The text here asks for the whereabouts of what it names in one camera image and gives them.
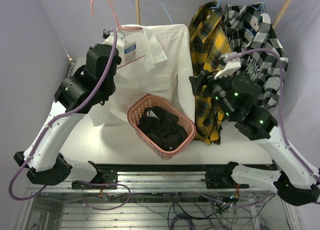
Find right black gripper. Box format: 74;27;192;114
189;67;237;119

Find dark pinstriped shirt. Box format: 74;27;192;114
138;106;188;151

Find pink hanger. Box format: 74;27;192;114
90;0;146;70

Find blue wire hanger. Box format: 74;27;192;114
131;0;174;25

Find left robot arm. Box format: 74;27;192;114
14;44;122;188

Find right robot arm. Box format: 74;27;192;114
189;72;320;206

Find yellow plaid shirt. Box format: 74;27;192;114
187;1;235;146

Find black white checkered shirt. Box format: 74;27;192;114
222;3;289;109

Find white shirt paper tag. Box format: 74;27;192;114
124;42;137;64

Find blue hanger of checkered shirt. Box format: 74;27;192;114
252;0;267;22

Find pink plastic basket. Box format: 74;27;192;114
127;94;196;160

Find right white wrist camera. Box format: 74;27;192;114
214;52;241;80

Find loose cables under table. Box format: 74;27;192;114
82;179;273;230

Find aluminium frame base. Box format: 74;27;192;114
14;57;301;230

